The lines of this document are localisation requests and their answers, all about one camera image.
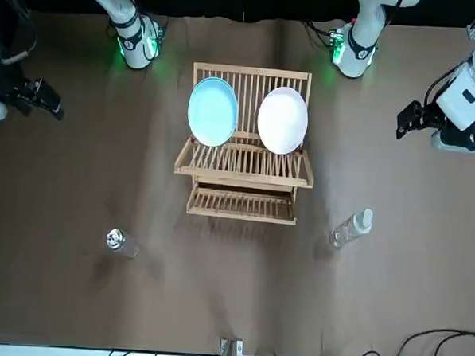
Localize right base black cables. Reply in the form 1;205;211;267
105;10;170;62

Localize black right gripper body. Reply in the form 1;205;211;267
0;78;37;116

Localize aluminium post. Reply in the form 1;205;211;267
219;337;245;356

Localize clear bottle white cap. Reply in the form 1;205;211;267
328;206;375;251

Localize blue plate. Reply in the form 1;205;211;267
186;76;239;149
202;76;241;141

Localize wooden dish rack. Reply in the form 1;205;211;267
171;61;321;226

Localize clear bottle silver cap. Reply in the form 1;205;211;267
104;227;141;260

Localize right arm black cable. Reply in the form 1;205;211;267
0;8;42;68

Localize base black cables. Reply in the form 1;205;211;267
105;10;170;62
302;18;342;47

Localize left base black cables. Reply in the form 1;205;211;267
302;18;342;47

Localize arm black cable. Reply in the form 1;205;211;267
423;56;474;115
0;8;42;68

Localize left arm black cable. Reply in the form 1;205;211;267
423;56;474;115

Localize pale plate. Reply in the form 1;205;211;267
255;86;310;157

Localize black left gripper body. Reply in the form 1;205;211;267
432;115;475;152

